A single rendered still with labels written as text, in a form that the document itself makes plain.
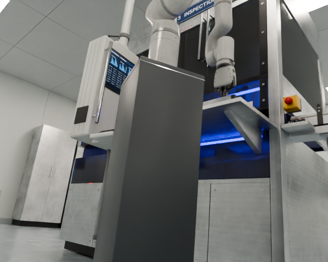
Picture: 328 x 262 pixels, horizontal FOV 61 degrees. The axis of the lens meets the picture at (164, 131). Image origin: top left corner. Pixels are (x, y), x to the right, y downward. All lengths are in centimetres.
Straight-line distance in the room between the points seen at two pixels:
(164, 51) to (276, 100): 77
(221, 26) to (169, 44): 46
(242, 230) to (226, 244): 12
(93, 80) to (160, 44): 91
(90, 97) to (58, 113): 510
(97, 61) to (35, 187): 437
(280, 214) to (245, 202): 19
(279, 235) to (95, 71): 147
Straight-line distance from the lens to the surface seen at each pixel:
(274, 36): 185
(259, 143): 155
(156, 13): 129
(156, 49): 111
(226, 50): 143
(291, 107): 159
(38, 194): 612
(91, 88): 193
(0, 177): 637
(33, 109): 674
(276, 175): 152
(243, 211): 157
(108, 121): 192
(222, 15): 153
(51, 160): 623
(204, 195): 171
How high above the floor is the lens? 34
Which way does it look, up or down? 18 degrees up
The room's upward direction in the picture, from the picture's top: 6 degrees clockwise
